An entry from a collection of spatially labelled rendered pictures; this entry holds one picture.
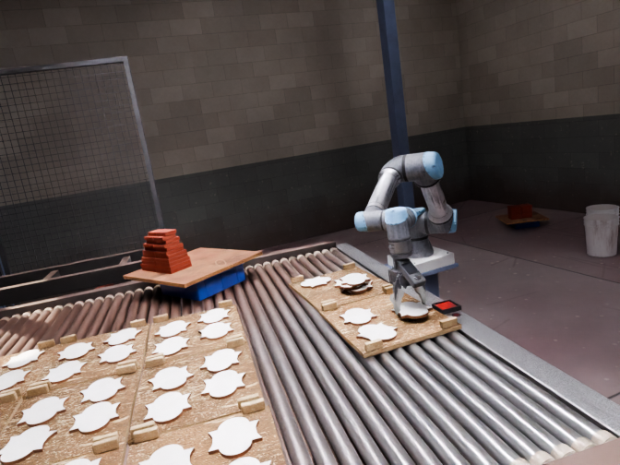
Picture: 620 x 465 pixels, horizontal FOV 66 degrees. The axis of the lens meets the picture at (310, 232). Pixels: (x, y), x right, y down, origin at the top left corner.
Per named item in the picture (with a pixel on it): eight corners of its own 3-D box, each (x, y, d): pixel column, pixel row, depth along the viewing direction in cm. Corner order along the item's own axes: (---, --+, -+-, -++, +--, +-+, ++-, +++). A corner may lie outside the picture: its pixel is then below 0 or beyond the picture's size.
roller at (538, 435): (320, 257, 279) (319, 249, 278) (590, 478, 94) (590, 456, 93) (313, 259, 278) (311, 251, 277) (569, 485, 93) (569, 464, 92)
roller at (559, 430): (328, 256, 281) (327, 247, 280) (612, 470, 95) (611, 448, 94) (321, 257, 279) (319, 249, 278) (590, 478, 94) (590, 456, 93)
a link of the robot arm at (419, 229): (407, 232, 247) (404, 207, 244) (433, 231, 241) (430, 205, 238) (401, 239, 237) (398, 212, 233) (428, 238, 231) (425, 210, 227)
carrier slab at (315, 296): (356, 268, 232) (356, 266, 232) (399, 292, 194) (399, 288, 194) (289, 286, 222) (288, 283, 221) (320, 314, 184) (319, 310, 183)
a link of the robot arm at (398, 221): (410, 205, 163) (403, 208, 156) (413, 236, 165) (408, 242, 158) (387, 207, 167) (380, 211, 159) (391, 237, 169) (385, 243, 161)
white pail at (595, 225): (577, 254, 478) (576, 218, 470) (596, 246, 490) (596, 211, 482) (606, 259, 451) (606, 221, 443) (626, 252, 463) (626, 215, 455)
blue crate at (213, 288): (208, 275, 261) (204, 257, 259) (247, 280, 242) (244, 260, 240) (160, 294, 238) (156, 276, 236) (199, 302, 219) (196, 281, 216)
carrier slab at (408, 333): (400, 293, 193) (399, 290, 192) (462, 328, 154) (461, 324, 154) (319, 315, 183) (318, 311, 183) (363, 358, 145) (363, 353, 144)
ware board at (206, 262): (200, 250, 277) (200, 247, 277) (262, 255, 246) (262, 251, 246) (123, 279, 240) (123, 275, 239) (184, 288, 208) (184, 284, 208)
